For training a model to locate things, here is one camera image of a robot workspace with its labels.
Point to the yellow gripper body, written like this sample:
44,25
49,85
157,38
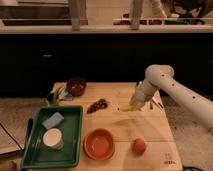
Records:
137,101

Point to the wooden post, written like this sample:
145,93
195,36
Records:
135,13
77,9

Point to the green plastic tray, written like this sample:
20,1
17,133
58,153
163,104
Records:
38,156

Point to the blue sponge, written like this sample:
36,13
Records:
53,121

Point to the orange red bowl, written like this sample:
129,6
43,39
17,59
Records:
99,144

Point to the dark red grapes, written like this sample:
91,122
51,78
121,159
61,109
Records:
98,105

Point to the white cup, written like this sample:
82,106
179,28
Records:
52,138

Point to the yellow banana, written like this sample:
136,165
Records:
127,108

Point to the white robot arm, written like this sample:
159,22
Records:
162,77

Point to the left wooden post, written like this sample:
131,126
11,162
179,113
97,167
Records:
77,9

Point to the orange fruit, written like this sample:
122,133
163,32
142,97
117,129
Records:
138,146

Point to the dark maroon bowl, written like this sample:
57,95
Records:
76,86

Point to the green and white vegetables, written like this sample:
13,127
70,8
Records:
57,95

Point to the right wooden post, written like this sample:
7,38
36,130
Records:
135,13

